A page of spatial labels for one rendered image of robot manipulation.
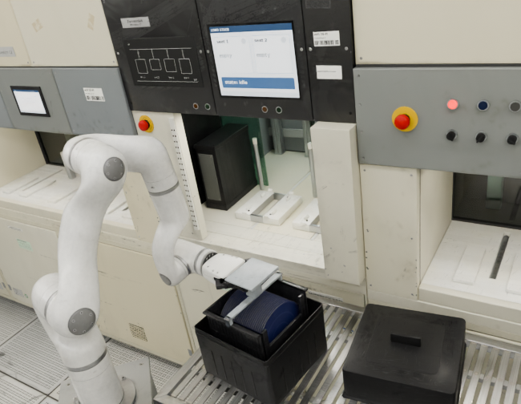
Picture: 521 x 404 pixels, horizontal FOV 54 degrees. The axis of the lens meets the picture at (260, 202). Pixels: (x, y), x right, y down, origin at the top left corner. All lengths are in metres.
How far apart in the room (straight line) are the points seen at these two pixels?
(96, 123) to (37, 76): 0.33
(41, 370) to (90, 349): 1.67
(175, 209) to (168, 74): 0.52
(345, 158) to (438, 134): 0.26
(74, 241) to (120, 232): 1.04
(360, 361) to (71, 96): 1.46
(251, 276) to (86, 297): 0.43
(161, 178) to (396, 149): 0.64
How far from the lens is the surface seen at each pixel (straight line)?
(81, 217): 1.35
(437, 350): 1.51
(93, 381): 1.56
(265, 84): 1.58
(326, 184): 1.55
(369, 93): 1.43
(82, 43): 2.05
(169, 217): 1.49
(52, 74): 2.23
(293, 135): 2.68
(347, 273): 1.69
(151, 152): 1.40
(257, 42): 1.55
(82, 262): 1.38
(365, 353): 1.49
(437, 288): 1.70
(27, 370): 3.20
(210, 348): 1.55
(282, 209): 2.11
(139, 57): 1.86
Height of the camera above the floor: 1.91
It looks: 27 degrees down
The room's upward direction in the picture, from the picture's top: 9 degrees counter-clockwise
